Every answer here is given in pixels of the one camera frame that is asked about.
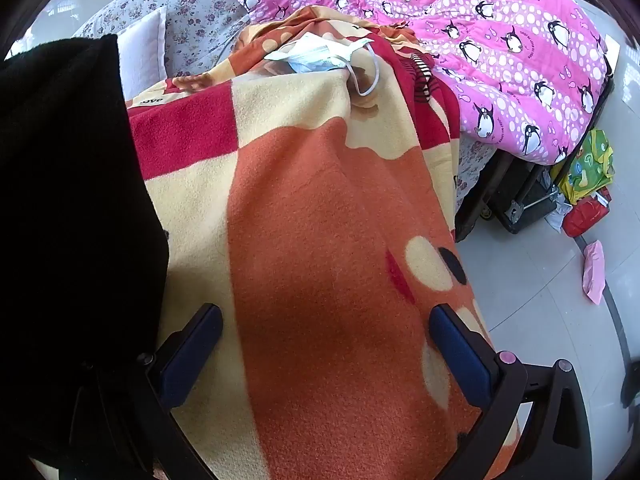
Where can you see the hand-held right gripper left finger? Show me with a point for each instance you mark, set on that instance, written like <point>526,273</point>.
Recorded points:
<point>192,355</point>

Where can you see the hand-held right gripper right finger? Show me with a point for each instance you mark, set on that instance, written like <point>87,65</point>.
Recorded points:
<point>462,355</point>

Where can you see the black pants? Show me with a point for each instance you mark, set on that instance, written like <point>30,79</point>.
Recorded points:
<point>65,210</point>

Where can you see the pink packet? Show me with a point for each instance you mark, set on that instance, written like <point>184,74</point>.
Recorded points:
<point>594,272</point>

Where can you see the black case under bed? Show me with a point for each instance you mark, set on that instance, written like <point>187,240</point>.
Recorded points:
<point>520,195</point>

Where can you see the red bag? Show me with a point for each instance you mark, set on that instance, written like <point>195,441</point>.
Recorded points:
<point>582,217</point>

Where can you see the orange red checkered blanket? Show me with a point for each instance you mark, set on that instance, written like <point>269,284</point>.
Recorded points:
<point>310,210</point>

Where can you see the green yellow printed bag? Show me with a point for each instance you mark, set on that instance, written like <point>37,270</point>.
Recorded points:
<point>590,165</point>

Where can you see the white pillow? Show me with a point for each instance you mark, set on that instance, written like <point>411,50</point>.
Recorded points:
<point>142,55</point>

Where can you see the white blue face mask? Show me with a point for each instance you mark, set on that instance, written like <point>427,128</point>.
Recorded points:
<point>315,57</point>

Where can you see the pink penguin print quilt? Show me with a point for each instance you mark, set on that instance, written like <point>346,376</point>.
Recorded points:
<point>450,20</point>

